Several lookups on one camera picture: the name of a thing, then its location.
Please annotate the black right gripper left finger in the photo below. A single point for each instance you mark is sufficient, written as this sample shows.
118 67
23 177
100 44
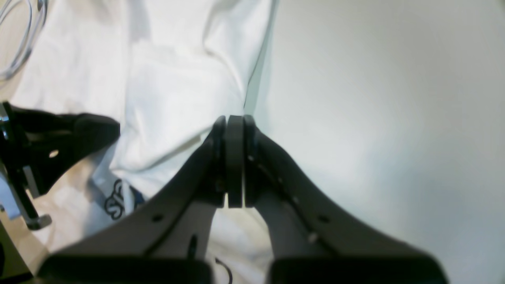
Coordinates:
164 241

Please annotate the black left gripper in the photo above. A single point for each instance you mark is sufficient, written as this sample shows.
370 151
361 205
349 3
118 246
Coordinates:
38 147

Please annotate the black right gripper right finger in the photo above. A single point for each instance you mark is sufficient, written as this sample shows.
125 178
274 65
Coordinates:
312 238

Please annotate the white printed t-shirt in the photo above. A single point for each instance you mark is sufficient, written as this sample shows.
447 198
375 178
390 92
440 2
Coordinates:
164 69

